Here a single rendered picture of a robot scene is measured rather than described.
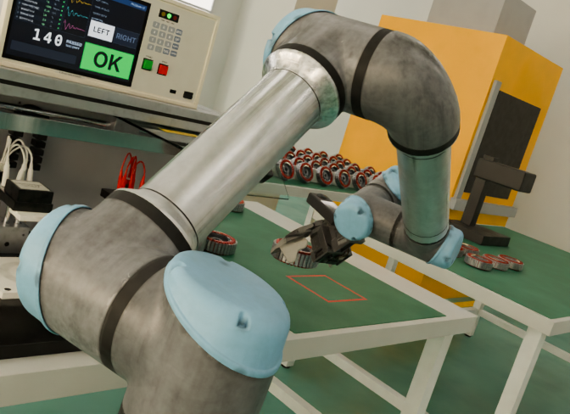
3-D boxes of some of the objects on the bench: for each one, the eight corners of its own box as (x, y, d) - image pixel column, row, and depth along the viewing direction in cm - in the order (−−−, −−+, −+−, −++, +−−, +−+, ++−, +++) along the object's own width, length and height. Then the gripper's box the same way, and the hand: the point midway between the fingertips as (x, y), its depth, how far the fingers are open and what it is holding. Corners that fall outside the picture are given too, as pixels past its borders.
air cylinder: (24, 254, 122) (30, 226, 121) (-16, 253, 116) (-10, 225, 115) (14, 243, 125) (20, 218, 124) (-26, 243, 120) (-20, 215, 119)
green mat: (446, 316, 172) (446, 316, 172) (294, 333, 128) (294, 332, 128) (237, 203, 235) (237, 203, 235) (87, 189, 192) (87, 188, 191)
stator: (237, 249, 174) (241, 237, 174) (230, 260, 163) (234, 246, 163) (198, 237, 175) (202, 225, 174) (189, 247, 164) (193, 233, 163)
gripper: (326, 234, 121) (266, 278, 134) (391, 244, 132) (331, 284, 145) (315, 196, 125) (259, 243, 138) (380, 209, 136) (321, 251, 149)
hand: (293, 252), depth 143 cm, fingers closed on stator, 13 cm apart
